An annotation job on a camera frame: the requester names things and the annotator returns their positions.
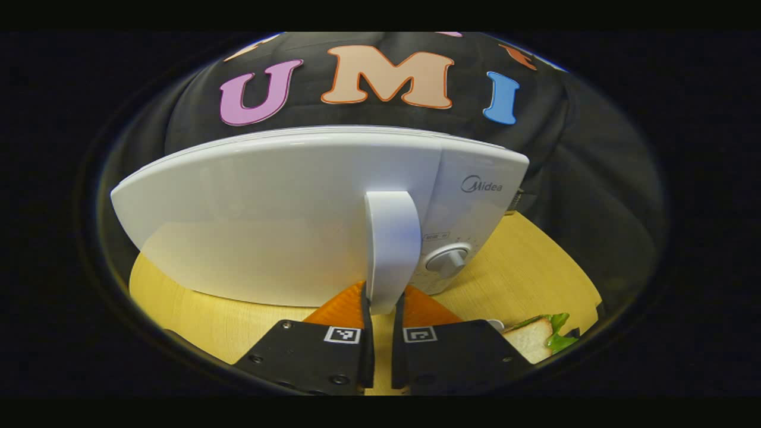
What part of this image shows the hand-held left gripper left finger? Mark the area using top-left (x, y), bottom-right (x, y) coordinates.
top-left (233, 281), bottom-right (376, 396)

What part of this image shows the black backdrop cloth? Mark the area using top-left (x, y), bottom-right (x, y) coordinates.
top-left (98, 32), bottom-right (666, 310)

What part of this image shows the sandwich with lettuce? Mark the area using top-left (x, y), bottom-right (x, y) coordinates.
top-left (502, 313), bottom-right (580, 364)

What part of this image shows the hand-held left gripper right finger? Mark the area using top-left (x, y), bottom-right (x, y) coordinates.
top-left (391, 284), bottom-right (534, 396)

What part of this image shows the white microwave oven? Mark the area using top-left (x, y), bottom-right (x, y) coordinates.
top-left (110, 125), bottom-right (531, 316)

